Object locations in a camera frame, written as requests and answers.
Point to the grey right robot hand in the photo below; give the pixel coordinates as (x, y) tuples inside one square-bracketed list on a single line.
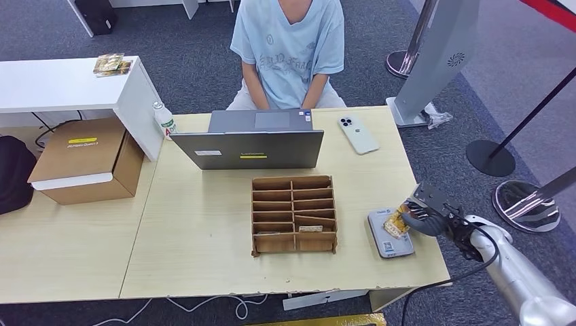
[(427, 222)]

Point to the gold patterned ID card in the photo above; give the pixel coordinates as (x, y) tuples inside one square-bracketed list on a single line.
[(393, 225)]

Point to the gold room key card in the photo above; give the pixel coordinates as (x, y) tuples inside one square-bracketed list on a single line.
[(310, 229)]

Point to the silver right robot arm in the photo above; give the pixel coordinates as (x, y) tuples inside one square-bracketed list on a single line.
[(517, 279)]

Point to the person's right forearm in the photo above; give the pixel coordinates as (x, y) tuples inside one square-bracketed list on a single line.
[(254, 87)]

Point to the person's left forearm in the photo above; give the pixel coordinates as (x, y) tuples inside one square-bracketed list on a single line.
[(315, 90)]

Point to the grey card reader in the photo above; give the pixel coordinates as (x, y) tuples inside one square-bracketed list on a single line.
[(382, 245)]

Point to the wooden card organizer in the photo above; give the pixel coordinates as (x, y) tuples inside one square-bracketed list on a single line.
[(274, 243)]

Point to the thin card in organizer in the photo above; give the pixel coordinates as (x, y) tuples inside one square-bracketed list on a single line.
[(267, 233)]

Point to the person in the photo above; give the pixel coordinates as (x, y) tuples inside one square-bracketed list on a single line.
[(288, 49)]

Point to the dark card pack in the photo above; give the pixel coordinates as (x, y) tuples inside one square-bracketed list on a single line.
[(121, 68)]

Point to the gold card stack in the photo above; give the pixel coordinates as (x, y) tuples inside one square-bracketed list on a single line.
[(108, 62)]

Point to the clear plastic wrap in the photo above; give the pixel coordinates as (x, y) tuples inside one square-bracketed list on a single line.
[(437, 118)]

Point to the white smartphone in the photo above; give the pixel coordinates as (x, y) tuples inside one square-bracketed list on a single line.
[(358, 135)]

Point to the yellow floor mat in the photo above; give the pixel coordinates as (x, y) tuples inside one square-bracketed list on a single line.
[(324, 321)]

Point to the grey kiosk stand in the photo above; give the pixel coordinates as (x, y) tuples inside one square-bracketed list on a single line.
[(441, 49)]

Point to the grey laptop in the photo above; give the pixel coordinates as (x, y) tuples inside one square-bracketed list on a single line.
[(252, 150)]

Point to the red barrier belt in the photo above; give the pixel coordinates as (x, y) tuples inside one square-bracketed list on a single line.
[(551, 11)]

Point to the white plastic drink bottle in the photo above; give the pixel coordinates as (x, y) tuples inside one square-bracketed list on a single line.
[(164, 121)]

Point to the brown cardboard box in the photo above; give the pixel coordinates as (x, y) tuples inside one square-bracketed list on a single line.
[(76, 157)]

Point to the black computer tower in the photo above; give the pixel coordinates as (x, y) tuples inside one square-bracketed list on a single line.
[(95, 15)]

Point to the white side shelf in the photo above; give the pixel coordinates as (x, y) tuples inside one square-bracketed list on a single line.
[(58, 83)]

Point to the black bag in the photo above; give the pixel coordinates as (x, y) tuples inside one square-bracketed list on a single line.
[(13, 175)]

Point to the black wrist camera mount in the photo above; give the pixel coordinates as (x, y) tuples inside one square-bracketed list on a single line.
[(434, 198)]

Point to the black stanchion post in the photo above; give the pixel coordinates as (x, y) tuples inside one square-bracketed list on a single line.
[(490, 158)]

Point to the chrome stanchion post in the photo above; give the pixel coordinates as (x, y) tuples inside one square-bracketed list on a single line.
[(398, 63), (525, 207)]

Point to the white metal bracket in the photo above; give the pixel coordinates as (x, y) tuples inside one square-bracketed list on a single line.
[(324, 299)]

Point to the white desk frame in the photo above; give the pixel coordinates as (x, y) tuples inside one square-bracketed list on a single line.
[(189, 6)]

